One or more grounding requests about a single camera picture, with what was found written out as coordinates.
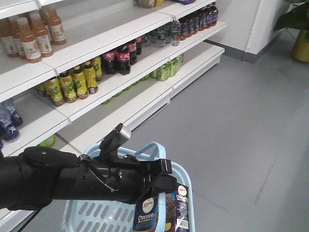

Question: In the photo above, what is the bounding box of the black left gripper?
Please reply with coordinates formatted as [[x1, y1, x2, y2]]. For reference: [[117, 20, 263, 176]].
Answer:
[[90, 155, 177, 204]]

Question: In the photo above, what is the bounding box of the light blue plastic basket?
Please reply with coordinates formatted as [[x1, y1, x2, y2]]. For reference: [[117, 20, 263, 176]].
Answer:
[[60, 141, 196, 232]]

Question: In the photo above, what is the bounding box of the blue chocolate cookie box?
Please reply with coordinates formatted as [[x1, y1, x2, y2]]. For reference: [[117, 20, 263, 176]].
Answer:
[[132, 197, 158, 232]]

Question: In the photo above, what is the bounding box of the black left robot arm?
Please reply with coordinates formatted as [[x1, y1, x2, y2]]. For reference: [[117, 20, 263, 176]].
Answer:
[[0, 146, 177, 210]]

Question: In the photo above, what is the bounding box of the white store shelving unit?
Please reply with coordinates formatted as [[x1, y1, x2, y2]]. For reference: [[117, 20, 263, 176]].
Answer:
[[0, 0, 227, 232]]

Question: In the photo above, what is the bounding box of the yellow plant pot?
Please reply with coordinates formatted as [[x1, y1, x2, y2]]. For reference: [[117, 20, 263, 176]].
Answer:
[[291, 29, 309, 63]]

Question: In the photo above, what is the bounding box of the green potted plant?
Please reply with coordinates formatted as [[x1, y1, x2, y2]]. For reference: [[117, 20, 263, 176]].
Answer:
[[273, 0, 309, 31]]

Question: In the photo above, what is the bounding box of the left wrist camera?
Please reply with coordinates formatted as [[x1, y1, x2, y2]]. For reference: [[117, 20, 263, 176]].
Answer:
[[98, 123, 131, 160]]

